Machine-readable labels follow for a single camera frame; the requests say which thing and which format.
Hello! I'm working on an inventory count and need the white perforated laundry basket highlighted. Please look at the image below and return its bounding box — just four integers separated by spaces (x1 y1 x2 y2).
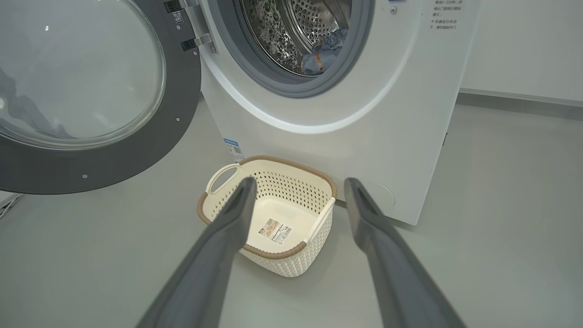
197 155 338 279

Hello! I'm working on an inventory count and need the washing machine door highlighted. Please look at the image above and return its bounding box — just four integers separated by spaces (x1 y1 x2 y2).
0 0 203 195

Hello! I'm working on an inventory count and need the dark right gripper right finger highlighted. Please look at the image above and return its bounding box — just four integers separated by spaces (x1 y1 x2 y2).
344 177 465 328

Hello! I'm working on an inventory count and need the blue cartoon print garment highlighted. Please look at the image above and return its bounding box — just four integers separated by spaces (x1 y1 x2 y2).
326 28 349 49
301 39 340 76

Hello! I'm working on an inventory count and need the basket product label sticker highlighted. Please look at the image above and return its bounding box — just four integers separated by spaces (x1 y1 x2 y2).
260 218 293 246

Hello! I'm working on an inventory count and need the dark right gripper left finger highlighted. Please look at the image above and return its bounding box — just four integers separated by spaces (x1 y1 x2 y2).
136 176 258 328

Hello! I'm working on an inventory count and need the silver metal frame leg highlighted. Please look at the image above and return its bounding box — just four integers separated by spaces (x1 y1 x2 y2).
0 192 24 220

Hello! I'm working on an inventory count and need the blue energy label sticker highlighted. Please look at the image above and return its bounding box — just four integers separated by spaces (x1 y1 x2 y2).
223 138 245 164

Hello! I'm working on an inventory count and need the white front-load washing machine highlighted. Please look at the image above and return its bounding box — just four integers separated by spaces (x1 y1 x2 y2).
182 0 481 226

